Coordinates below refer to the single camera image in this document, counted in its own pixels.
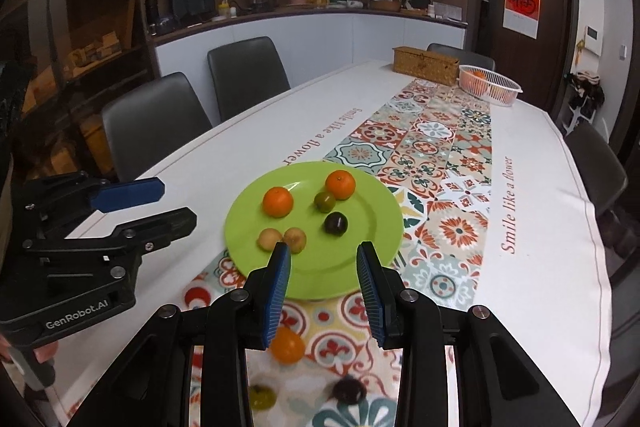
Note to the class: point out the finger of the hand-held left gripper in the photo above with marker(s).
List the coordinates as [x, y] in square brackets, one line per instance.
[160, 224]
[130, 194]

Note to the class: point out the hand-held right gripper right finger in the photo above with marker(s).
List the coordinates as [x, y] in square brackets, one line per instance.
[372, 297]

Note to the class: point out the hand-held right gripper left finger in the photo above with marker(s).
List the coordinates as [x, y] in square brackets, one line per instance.
[277, 292]

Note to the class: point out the green plate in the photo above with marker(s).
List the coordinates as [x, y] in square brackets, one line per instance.
[320, 267]

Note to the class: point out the small orange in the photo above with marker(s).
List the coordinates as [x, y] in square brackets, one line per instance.
[287, 344]

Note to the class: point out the tan round fruit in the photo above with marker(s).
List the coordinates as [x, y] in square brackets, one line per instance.
[270, 239]
[296, 238]

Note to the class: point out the dark purple plum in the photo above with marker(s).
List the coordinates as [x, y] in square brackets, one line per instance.
[335, 223]
[349, 391]

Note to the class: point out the large orange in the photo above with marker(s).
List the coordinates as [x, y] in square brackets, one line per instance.
[278, 201]
[340, 184]

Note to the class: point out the green tangerine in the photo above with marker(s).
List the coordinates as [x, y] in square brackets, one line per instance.
[262, 397]
[325, 201]

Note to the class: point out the person's left hand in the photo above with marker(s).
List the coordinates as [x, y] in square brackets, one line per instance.
[46, 352]

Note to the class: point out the grey dining chair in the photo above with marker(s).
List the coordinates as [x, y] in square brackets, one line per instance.
[247, 74]
[597, 172]
[155, 122]
[460, 55]

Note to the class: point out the white floral patterned tablecloth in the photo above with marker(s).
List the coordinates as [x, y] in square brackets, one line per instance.
[525, 307]

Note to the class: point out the glass display cabinet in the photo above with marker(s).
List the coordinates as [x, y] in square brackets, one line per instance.
[85, 32]

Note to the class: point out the yellow squeeze bottle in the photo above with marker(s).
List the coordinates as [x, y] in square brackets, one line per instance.
[224, 10]

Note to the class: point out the woven wicker box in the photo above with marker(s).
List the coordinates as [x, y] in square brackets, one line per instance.
[425, 66]

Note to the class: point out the white plastic basket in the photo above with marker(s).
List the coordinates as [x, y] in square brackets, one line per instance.
[500, 94]

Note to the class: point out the mandarin orange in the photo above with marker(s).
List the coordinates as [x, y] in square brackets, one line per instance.
[478, 76]

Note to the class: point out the white counter cabinet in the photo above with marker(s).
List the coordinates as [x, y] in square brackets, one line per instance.
[325, 42]

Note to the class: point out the pile of bags and clothes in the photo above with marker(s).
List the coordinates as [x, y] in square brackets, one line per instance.
[585, 94]

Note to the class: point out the black bag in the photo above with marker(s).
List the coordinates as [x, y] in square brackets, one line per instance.
[415, 1]

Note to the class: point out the dark brown door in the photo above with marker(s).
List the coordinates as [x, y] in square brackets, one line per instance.
[555, 57]

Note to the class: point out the yellow hanging tassel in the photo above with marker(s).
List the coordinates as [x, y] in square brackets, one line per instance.
[580, 52]

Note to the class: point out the white wall intercom panel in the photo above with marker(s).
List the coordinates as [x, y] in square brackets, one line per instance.
[593, 40]

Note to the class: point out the white wall switch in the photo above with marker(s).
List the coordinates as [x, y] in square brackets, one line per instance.
[623, 51]

